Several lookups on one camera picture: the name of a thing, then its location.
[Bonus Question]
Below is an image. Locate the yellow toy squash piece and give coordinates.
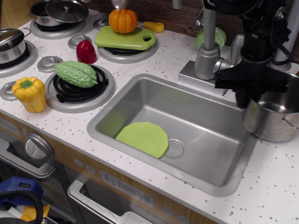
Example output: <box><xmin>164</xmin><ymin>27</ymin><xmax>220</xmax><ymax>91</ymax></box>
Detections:
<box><xmin>142</xmin><ymin>21</ymin><xmax>164</xmax><ymax>33</ymax></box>

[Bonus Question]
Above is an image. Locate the black coil burner front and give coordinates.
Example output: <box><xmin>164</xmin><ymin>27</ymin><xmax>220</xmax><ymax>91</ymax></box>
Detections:
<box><xmin>52</xmin><ymin>65</ymin><xmax>109</xmax><ymax>103</ymax></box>

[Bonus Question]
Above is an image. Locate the green plastic cutting board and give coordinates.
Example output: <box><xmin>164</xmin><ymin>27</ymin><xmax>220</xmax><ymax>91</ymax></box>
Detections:
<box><xmin>94</xmin><ymin>26</ymin><xmax>156</xmax><ymax>50</ymax></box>

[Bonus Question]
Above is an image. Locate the silver stove knob front left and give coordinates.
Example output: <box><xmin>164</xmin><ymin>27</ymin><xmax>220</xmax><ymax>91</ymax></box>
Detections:
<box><xmin>0</xmin><ymin>82</ymin><xmax>17</xmax><ymax>101</ymax></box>

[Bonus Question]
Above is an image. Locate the grey vertical pole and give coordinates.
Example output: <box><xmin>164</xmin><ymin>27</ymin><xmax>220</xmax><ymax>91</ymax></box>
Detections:
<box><xmin>269</xmin><ymin>0</ymin><xmax>299</xmax><ymax>71</ymax></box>

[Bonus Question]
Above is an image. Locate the red toy pepper piece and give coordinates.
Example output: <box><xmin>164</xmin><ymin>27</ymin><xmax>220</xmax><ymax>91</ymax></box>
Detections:
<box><xmin>76</xmin><ymin>40</ymin><xmax>97</xmax><ymax>64</ymax></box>

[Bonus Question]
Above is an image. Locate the grey metal sink basin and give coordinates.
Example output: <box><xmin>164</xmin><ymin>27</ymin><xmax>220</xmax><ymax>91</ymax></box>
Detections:
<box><xmin>87</xmin><ymin>74</ymin><xmax>257</xmax><ymax>196</ymax></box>

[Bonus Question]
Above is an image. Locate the silver stove knob back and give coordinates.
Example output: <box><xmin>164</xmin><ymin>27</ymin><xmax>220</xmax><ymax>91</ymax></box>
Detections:
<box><xmin>68</xmin><ymin>34</ymin><xmax>92</xmax><ymax>50</ymax></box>

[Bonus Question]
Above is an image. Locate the large steel pot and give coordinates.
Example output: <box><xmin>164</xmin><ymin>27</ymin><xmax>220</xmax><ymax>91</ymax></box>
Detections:
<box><xmin>242</xmin><ymin>75</ymin><xmax>299</xmax><ymax>142</ymax></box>

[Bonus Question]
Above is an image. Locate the steel pot with lid back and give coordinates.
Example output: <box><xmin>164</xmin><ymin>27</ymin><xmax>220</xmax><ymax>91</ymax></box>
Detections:
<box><xmin>30</xmin><ymin>0</ymin><xmax>89</xmax><ymax>27</ymax></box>

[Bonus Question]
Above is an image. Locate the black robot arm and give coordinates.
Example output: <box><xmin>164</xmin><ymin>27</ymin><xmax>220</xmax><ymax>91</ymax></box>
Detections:
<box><xmin>204</xmin><ymin>0</ymin><xmax>291</xmax><ymax>109</ymax></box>

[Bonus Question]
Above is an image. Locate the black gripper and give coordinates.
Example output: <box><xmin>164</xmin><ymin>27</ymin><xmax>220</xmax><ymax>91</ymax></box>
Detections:
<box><xmin>215</xmin><ymin>50</ymin><xmax>292</xmax><ymax>109</ymax></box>

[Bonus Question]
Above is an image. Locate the grey oven door handle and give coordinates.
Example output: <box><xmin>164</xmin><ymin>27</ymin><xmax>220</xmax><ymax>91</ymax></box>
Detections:
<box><xmin>0</xmin><ymin>138</ymin><xmax>56</xmax><ymax>182</ymax></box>

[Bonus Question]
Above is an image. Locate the grey dishwasher door handle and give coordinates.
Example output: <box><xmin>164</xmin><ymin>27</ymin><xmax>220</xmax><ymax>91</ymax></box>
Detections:
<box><xmin>67</xmin><ymin>179</ymin><xmax>131</xmax><ymax>224</ymax></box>

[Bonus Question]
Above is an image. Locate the light green plastic plate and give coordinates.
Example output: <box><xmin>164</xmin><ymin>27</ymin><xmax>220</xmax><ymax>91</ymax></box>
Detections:
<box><xmin>116</xmin><ymin>122</ymin><xmax>169</xmax><ymax>158</ymax></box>

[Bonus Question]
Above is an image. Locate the silver oven dial knob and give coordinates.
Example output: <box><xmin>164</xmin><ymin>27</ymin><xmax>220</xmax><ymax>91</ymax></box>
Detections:
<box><xmin>25</xmin><ymin>133</ymin><xmax>54</xmax><ymax>160</ymax></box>

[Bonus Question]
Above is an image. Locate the yellow tape piece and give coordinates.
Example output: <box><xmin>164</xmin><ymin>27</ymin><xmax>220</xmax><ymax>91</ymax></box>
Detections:
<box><xmin>20</xmin><ymin>204</ymin><xmax>50</xmax><ymax>222</ymax></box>

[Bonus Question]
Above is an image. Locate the black hose cable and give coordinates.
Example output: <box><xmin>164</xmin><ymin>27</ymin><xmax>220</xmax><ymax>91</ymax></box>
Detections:
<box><xmin>0</xmin><ymin>191</ymin><xmax>44</xmax><ymax>222</ymax></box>

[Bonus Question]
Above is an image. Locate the green toy cabbage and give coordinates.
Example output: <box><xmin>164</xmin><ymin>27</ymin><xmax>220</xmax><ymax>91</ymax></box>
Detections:
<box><xmin>196</xmin><ymin>27</ymin><xmax>227</xmax><ymax>49</ymax></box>

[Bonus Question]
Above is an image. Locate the silver toy faucet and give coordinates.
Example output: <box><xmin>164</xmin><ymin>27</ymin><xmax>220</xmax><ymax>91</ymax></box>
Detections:
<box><xmin>178</xmin><ymin>7</ymin><xmax>245</xmax><ymax>96</ymax></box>

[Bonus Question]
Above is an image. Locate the green toy bitter melon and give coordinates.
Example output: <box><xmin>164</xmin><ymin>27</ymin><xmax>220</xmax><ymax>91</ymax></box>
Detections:
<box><xmin>54</xmin><ymin>61</ymin><xmax>98</xmax><ymax>89</ymax></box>

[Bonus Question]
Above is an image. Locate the silver stove knob middle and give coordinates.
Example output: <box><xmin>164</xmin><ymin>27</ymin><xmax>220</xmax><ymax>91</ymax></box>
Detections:
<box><xmin>37</xmin><ymin>56</ymin><xmax>63</xmax><ymax>73</ymax></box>

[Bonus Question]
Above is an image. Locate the yellow toy bell pepper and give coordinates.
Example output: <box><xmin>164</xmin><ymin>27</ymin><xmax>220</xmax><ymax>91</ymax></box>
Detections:
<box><xmin>12</xmin><ymin>77</ymin><xmax>47</xmax><ymax>112</ymax></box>

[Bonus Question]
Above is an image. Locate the steel pot left edge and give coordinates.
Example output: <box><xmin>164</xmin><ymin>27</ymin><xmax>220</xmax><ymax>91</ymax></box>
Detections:
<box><xmin>0</xmin><ymin>28</ymin><xmax>31</xmax><ymax>65</ymax></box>

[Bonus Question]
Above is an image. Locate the orange toy pumpkin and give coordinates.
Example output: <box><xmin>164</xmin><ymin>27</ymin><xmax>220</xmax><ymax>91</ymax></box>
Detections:
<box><xmin>108</xmin><ymin>9</ymin><xmax>138</xmax><ymax>34</ymax></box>

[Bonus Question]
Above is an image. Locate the blue clamp tool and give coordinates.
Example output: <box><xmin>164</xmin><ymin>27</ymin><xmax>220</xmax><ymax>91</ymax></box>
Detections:
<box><xmin>0</xmin><ymin>176</ymin><xmax>43</xmax><ymax>206</ymax></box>

